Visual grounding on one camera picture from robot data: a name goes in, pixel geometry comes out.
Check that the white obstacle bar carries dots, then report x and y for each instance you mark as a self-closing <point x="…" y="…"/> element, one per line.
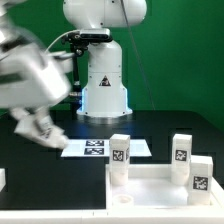
<point x="2" y="179"/>
<point x="113" y="217"/>

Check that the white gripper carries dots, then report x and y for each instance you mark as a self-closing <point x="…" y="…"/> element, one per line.
<point x="29" y="77"/>

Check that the white square table top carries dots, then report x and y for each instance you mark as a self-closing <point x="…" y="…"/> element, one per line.
<point x="148" y="186"/>

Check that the paper sheet with markers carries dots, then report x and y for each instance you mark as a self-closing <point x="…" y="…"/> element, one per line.
<point x="100" y="148"/>

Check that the white obstacle front bar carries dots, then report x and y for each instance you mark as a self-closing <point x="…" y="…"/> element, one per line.
<point x="113" y="217"/>

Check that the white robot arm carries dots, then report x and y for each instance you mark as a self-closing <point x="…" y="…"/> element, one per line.
<point x="104" y="96"/>

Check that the white obstacle left bar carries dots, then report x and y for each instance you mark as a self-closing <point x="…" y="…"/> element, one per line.
<point x="2" y="179"/>

